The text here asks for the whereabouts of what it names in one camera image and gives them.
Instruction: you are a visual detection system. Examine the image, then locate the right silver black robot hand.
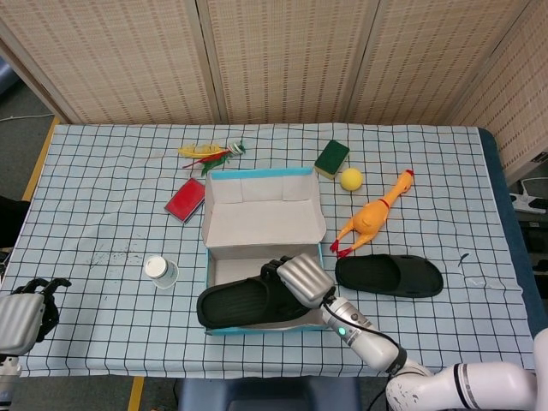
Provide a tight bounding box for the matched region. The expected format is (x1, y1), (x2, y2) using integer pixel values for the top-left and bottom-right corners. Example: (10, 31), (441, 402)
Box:
(259, 253), (337, 310)

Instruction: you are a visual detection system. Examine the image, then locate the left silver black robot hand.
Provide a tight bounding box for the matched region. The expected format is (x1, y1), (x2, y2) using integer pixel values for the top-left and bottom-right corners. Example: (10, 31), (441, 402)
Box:
(0, 277), (73, 355)

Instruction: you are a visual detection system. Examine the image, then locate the black rubber slipper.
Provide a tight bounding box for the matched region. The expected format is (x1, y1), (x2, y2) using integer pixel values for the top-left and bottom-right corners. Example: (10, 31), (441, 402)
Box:
(196, 273), (321, 330)
(334, 254), (444, 299)

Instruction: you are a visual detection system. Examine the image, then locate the blue cardboard shoebox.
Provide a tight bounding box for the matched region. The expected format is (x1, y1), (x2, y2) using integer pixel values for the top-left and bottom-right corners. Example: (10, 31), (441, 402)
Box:
(201, 167), (331, 337)

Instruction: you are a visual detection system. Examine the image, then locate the yellow rubber chicken toy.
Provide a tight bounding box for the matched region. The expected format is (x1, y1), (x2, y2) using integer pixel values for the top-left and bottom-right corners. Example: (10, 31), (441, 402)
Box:
(329, 169), (415, 259)

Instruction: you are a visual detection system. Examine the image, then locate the black bag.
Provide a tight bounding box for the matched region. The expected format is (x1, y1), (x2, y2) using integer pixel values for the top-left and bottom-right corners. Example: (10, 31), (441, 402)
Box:
(0, 194), (30, 249)

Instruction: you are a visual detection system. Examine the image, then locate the yellow foam ball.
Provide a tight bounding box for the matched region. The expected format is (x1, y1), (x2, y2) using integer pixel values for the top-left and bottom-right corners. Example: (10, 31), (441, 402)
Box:
(340, 167), (365, 191)

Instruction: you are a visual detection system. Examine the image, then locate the dark blue chair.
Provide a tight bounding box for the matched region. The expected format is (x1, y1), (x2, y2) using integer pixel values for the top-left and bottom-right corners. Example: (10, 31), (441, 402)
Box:
(177, 377), (361, 411)

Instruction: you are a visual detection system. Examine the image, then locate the green yellow sponge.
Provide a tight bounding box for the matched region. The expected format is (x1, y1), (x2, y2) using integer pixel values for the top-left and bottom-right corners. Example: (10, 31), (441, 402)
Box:
(313, 140), (351, 179)

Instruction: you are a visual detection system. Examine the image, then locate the checkered light blue tablecloth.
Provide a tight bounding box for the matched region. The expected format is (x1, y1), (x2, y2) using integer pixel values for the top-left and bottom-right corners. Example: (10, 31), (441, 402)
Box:
(0, 122), (536, 380)

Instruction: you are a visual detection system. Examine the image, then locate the red ink pad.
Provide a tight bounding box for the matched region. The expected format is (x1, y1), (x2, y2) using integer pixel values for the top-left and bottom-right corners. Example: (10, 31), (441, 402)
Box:
(164, 178), (206, 225)

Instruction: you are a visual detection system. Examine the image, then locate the colourful feather shuttlecock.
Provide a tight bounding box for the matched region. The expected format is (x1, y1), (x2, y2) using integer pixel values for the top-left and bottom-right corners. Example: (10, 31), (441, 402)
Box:
(177, 140), (247, 176)

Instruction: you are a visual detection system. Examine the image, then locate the dark blue padded table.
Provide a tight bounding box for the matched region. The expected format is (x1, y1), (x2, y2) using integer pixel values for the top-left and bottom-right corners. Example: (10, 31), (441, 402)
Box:
(477, 127), (539, 343)

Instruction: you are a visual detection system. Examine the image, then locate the beige bamboo folding screen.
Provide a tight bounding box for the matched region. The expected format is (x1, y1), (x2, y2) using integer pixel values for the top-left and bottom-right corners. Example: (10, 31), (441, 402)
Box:
(0, 0), (548, 181)

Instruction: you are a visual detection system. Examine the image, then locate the black floor cable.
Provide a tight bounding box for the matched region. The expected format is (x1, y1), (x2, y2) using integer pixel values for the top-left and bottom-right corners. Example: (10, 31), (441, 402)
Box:
(367, 376), (393, 411)

